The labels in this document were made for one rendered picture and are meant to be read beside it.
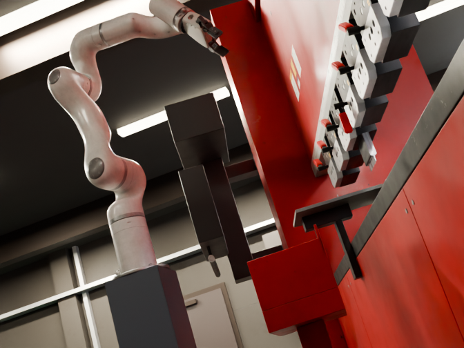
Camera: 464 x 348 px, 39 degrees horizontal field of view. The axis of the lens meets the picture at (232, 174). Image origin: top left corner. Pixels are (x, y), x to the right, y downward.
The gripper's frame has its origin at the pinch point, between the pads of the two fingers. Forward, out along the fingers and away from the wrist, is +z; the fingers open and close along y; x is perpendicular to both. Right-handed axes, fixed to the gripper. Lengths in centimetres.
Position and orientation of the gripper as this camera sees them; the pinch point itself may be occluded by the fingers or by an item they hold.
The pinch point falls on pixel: (220, 43)
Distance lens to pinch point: 214.2
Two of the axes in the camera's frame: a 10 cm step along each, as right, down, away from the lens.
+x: -6.8, 7.0, -2.1
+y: 2.1, 4.7, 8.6
